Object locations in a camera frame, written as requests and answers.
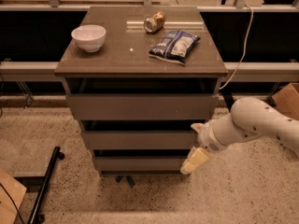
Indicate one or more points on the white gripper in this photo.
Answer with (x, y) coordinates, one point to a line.
(206, 138)

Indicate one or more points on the white ceramic bowl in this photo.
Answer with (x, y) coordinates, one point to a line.
(89, 37)

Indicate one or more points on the grey drawer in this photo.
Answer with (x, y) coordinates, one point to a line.
(141, 107)
(140, 140)
(134, 164)

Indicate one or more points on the brown drawer cabinet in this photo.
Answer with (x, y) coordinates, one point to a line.
(123, 66)

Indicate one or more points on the blue snack bag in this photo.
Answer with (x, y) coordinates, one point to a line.
(175, 47)

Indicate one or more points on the cardboard box right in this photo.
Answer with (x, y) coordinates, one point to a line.
(287, 100)

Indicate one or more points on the black metal stand leg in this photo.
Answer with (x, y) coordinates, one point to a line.
(42, 182)

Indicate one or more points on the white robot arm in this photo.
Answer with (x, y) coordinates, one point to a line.
(249, 118)

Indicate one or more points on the cardboard box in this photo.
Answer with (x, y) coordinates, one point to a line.
(11, 196)
(287, 100)

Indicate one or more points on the gold drink can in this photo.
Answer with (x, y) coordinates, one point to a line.
(155, 22)

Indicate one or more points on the cardboard box left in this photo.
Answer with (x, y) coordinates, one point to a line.
(11, 196)

